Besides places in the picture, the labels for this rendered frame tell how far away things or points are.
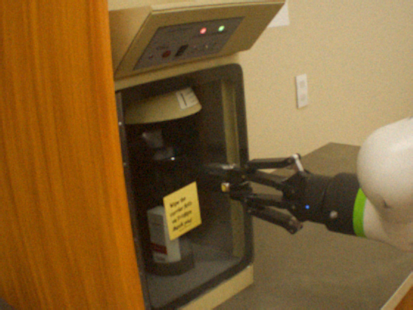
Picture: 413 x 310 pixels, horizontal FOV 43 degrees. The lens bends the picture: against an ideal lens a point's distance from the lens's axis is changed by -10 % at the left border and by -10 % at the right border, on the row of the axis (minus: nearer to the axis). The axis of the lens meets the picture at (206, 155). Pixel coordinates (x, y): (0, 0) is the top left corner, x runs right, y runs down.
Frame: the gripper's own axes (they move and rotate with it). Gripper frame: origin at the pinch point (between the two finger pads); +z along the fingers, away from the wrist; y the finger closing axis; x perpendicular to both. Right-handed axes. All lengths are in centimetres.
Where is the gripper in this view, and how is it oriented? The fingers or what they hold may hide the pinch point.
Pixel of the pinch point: (230, 182)
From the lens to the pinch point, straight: 98.2
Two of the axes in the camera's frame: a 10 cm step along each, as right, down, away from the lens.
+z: -7.6, -1.2, 6.4
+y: -0.8, -9.6, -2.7
